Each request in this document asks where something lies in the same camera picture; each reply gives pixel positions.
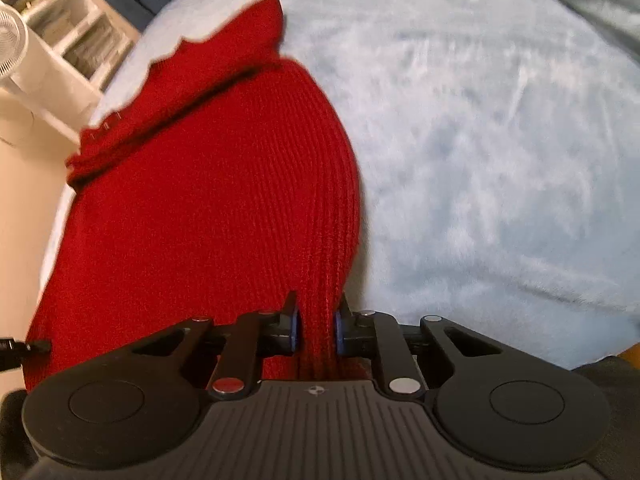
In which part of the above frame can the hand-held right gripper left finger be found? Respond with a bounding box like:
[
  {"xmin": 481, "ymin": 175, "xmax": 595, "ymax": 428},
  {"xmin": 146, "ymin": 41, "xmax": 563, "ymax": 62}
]
[{"xmin": 129, "ymin": 291, "xmax": 304, "ymax": 402}]

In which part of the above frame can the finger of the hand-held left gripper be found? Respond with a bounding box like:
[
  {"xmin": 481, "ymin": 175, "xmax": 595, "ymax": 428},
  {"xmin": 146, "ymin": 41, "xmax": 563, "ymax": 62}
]
[{"xmin": 0, "ymin": 337, "xmax": 52, "ymax": 372}]

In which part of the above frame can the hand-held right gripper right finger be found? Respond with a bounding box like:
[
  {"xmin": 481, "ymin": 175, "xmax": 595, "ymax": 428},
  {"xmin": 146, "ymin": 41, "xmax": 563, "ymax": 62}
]
[{"xmin": 333, "ymin": 293, "xmax": 507, "ymax": 397}]

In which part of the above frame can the red knit sweater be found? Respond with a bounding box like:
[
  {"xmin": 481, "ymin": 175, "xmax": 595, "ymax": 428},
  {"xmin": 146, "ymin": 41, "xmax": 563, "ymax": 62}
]
[{"xmin": 25, "ymin": 0, "xmax": 362, "ymax": 397}]

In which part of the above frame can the light blue fleece bed sheet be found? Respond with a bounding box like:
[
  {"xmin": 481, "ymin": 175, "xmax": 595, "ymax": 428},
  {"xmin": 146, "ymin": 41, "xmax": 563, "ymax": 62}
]
[{"xmin": 40, "ymin": 0, "xmax": 640, "ymax": 372}]

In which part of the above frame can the white electric fan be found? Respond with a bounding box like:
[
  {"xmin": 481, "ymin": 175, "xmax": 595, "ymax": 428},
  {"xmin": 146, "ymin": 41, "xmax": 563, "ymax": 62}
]
[{"xmin": 0, "ymin": 2, "xmax": 30, "ymax": 81}]

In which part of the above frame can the white shelf unit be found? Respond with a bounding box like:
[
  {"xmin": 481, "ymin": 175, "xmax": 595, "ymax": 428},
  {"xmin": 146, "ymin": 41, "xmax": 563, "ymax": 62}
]
[{"xmin": 0, "ymin": 0, "xmax": 142, "ymax": 147}]

